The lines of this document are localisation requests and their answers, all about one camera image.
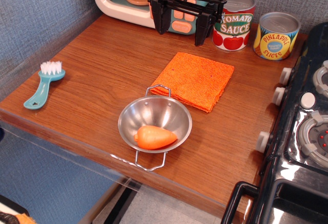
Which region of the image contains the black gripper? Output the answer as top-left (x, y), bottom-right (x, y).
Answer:
top-left (148, 0), bottom-right (227, 46)

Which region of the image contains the blue dish brush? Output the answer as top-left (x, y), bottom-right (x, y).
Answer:
top-left (24, 61), bottom-right (66, 110)

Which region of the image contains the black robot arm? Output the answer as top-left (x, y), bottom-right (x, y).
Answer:
top-left (148, 0), bottom-right (227, 46)

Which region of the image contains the orange folded towel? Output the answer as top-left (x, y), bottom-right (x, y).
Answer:
top-left (151, 52), bottom-right (234, 113)

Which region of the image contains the tomato sauce can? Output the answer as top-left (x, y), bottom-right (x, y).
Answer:
top-left (212, 0), bottom-right (256, 51)

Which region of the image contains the toy microwave oven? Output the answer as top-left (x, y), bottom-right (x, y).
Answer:
top-left (95, 0), bottom-right (196, 35)

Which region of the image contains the pineapple slices can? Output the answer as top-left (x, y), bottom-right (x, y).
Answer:
top-left (253, 12), bottom-right (301, 60)

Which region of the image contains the orange plastic carrot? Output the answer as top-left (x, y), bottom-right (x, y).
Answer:
top-left (134, 125), bottom-right (177, 150)

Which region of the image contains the black toy stove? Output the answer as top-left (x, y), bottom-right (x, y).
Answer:
top-left (221, 23), bottom-right (327, 223)

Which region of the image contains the orange plush object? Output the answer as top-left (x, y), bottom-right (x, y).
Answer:
top-left (1, 212), bottom-right (36, 224)

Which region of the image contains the steel bowl with handles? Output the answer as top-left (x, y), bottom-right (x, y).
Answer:
top-left (118, 85), bottom-right (192, 172)

